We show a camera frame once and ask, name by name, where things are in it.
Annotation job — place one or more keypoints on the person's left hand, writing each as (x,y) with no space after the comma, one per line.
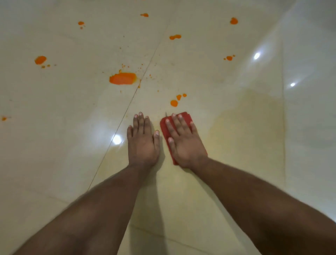
(143,147)

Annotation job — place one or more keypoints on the person's right hand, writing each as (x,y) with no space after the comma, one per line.
(186,147)

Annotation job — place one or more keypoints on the red cloth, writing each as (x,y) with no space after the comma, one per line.
(164,130)

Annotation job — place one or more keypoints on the orange liquid spill drops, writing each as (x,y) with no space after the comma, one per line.
(122,78)

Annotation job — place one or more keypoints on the person's right forearm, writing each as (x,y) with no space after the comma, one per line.
(262,210)

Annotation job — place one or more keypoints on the person's left forearm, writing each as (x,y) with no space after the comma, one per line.
(86,215)

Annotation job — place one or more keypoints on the cream tiled floor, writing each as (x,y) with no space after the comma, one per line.
(249,131)

